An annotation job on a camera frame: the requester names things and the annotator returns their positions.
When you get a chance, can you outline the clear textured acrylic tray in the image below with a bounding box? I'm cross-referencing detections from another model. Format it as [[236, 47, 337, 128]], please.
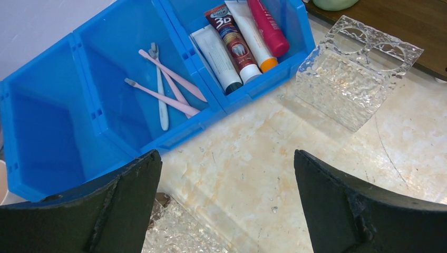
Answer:
[[295, 15, 423, 132]]

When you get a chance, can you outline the white tube orange cap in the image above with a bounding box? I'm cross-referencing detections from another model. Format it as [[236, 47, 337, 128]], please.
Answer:
[[225, 1, 278, 73]]

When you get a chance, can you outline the brown oval wooden tray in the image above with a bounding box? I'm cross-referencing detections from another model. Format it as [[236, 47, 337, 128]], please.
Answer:
[[305, 1, 446, 81]]

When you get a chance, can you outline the green ceramic mug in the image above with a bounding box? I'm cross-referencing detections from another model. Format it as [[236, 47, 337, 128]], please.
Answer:
[[312, 0, 358, 12]]

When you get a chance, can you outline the light pink toothbrush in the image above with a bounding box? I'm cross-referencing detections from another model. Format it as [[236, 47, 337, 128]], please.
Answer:
[[124, 78, 200, 116]]

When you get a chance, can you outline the white tube black cap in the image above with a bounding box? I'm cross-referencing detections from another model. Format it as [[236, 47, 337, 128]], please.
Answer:
[[191, 25, 242, 95]]

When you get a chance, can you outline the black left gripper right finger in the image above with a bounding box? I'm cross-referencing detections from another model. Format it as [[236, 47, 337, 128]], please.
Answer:
[[294, 150, 446, 252]]

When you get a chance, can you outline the blue divided storage bin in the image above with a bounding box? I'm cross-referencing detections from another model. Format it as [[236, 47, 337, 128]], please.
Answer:
[[1, 1, 315, 201]]

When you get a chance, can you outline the clear holder with wooden ends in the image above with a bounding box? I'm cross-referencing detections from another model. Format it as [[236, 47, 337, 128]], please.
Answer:
[[141, 192, 238, 252]]

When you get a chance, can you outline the white ceramic mug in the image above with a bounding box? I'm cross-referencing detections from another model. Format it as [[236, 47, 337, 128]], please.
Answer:
[[0, 160, 9, 205]]

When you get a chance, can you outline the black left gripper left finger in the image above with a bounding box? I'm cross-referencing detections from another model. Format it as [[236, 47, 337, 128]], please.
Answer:
[[1, 150, 162, 252]]

